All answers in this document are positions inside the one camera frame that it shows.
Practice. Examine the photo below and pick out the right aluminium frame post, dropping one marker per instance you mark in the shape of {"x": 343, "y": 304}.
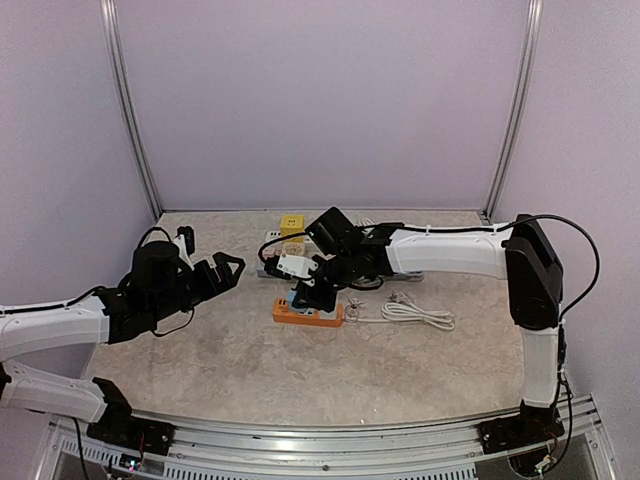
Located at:
{"x": 517, "y": 108}

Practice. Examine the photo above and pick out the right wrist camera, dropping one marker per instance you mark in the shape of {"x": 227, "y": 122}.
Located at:
{"x": 291, "y": 266}

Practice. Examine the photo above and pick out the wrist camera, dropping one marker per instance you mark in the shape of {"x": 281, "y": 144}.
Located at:
{"x": 185, "y": 240}
{"x": 291, "y": 266}

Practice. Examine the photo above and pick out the front aluminium rail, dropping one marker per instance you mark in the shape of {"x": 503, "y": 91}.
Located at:
{"x": 201, "y": 449}

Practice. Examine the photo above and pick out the white charger with cable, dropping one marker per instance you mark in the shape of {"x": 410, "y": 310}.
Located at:
{"x": 345, "y": 311}

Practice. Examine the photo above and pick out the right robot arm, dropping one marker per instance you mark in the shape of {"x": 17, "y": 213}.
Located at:
{"x": 519, "y": 254}

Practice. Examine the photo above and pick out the yellow cube socket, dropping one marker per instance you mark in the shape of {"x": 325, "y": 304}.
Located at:
{"x": 292, "y": 227}

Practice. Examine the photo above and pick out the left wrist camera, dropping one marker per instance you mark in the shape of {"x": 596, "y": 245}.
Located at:
{"x": 185, "y": 240}

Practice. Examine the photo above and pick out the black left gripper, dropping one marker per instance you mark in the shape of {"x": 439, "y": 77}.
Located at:
{"x": 213, "y": 287}

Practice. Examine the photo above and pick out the beige cube socket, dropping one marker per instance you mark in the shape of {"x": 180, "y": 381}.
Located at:
{"x": 293, "y": 248}

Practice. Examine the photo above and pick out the left aluminium frame post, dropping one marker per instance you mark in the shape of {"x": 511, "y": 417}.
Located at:
{"x": 124, "y": 95}

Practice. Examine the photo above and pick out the white power strip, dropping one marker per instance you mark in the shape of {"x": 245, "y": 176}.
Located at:
{"x": 365, "y": 223}

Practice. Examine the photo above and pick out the aluminium frame post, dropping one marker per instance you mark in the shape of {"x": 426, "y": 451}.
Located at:
{"x": 124, "y": 95}
{"x": 517, "y": 108}

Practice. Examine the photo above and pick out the blue power strip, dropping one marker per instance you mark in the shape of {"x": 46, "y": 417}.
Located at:
{"x": 365, "y": 283}

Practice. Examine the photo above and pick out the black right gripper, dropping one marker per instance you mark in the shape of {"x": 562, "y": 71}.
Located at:
{"x": 314, "y": 289}

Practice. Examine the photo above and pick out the orange power strip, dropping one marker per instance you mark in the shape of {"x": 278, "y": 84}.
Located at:
{"x": 398, "y": 309}

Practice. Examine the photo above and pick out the pink plug adapter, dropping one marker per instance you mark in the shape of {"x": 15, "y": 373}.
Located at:
{"x": 269, "y": 253}

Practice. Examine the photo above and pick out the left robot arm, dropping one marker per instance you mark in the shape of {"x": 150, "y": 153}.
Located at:
{"x": 162, "y": 282}

